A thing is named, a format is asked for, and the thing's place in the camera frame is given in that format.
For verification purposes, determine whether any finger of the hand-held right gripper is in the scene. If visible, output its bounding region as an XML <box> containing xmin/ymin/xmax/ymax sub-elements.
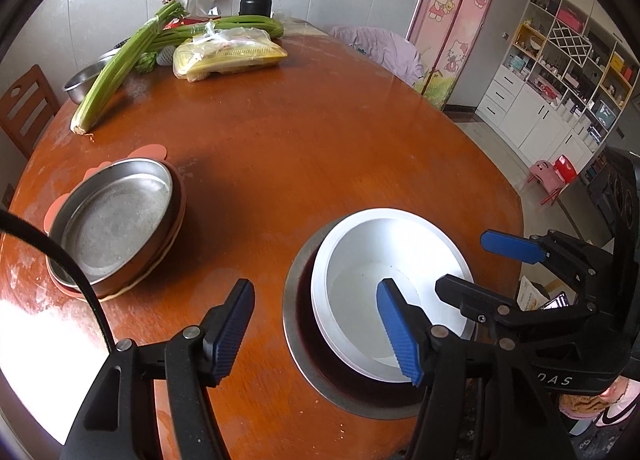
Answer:
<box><xmin>435</xmin><ymin>274</ymin><xmax>598</xmax><ymax>341</ymax></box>
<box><xmin>480</xmin><ymin>229</ymin><xmax>598</xmax><ymax>301</ymax></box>

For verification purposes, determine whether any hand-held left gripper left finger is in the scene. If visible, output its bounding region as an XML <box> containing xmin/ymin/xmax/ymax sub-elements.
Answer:
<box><xmin>60</xmin><ymin>279</ymin><xmax>256</xmax><ymax>460</ymax></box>

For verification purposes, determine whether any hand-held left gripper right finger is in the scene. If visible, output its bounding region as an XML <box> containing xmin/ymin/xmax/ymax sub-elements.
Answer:
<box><xmin>376</xmin><ymin>278</ymin><xmax>571</xmax><ymax>460</ymax></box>

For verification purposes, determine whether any large steel bowl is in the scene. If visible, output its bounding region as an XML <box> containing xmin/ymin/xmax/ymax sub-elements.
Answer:
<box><xmin>281</xmin><ymin>225</ymin><xmax>476</xmax><ymax>421</ymax></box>

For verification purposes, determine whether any round steel pan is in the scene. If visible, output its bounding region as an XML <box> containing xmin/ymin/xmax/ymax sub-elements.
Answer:
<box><xmin>48</xmin><ymin>157</ymin><xmax>187</xmax><ymax>299</ymax></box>

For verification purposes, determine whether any orange animal-shaped plastic plate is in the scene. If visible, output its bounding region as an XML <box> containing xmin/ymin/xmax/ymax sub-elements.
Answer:
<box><xmin>41</xmin><ymin>143</ymin><xmax>170</xmax><ymax>298</ymax></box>

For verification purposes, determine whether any white paper booklet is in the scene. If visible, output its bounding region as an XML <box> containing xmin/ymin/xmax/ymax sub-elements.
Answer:
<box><xmin>515</xmin><ymin>275</ymin><xmax>551</xmax><ymax>312</ymax></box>

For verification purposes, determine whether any pink white shoe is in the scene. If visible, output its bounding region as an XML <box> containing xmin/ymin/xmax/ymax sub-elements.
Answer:
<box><xmin>592</xmin><ymin>375</ymin><xmax>640</xmax><ymax>428</ymax></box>

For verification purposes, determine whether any pink stool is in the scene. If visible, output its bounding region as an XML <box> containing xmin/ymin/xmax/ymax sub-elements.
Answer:
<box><xmin>525</xmin><ymin>159</ymin><xmax>563</xmax><ymax>206</ymax></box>

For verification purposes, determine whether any red stool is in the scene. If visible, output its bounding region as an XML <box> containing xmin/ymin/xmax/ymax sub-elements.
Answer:
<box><xmin>552</xmin><ymin>154</ymin><xmax>578</xmax><ymax>186</ymax></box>

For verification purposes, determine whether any white storage cabinet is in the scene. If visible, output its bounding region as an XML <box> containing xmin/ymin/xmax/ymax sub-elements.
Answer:
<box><xmin>475</xmin><ymin>0</ymin><xmax>640</xmax><ymax>191</ymax></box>

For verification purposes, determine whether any purple cloth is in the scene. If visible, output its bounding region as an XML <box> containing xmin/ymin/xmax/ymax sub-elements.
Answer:
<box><xmin>327</xmin><ymin>25</ymin><xmax>426</xmax><ymax>86</ymax></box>

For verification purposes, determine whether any pink cartoon cat wardrobe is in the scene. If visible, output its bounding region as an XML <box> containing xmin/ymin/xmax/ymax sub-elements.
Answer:
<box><xmin>405</xmin><ymin>0</ymin><xmax>510</xmax><ymax>111</ymax></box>

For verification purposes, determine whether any yellow plastic food bag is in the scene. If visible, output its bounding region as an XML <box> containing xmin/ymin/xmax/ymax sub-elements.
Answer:
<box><xmin>172</xmin><ymin>23</ymin><xmax>289</xmax><ymax>82</ymax></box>

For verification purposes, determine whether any thick celery bunch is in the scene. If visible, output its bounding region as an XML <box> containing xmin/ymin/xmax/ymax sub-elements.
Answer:
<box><xmin>70</xmin><ymin>0</ymin><xmax>186</xmax><ymax>135</ymax></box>

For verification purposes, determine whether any small steel basin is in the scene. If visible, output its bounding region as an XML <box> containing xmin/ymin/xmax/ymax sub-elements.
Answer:
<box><xmin>62</xmin><ymin>53</ymin><xmax>128</xmax><ymax>105</ymax></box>

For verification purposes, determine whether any wooden slat-back chair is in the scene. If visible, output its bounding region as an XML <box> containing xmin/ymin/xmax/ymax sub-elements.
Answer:
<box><xmin>0</xmin><ymin>64</ymin><xmax>62</xmax><ymax>161</ymax></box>

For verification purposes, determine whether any long green vegetable bunch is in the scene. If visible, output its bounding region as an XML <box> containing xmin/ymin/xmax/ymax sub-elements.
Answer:
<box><xmin>150</xmin><ymin>14</ymin><xmax>285</xmax><ymax>54</ymax></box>

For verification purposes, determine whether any black cable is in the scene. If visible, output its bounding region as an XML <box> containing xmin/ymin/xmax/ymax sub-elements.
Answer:
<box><xmin>0</xmin><ymin>210</ymin><xmax>118</xmax><ymax>353</ymax></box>

